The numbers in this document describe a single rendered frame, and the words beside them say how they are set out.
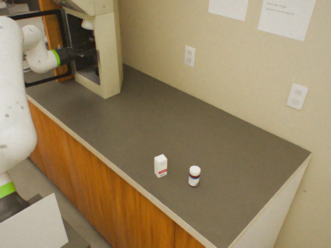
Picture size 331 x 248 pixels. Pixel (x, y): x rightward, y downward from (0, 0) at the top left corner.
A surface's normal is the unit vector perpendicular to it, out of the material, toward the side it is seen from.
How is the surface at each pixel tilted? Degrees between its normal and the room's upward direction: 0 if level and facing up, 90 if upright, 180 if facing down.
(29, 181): 0
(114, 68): 90
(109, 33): 90
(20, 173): 0
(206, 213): 0
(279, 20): 90
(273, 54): 90
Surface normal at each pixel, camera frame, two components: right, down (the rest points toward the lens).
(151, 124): 0.01, -0.81
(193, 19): -0.71, 0.40
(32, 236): 0.70, 0.43
